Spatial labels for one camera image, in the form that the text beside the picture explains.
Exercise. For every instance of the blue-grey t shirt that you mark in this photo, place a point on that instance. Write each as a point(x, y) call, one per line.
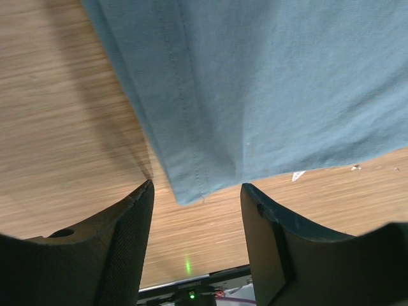
point(230, 92)

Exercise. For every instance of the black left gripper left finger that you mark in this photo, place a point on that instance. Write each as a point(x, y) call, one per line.
point(97, 261)

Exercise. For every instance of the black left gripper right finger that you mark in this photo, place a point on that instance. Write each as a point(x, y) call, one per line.
point(295, 261)

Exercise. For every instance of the white paper scrap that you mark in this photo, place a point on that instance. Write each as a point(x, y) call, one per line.
point(296, 175)

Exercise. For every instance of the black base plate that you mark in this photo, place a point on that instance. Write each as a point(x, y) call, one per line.
point(201, 290)

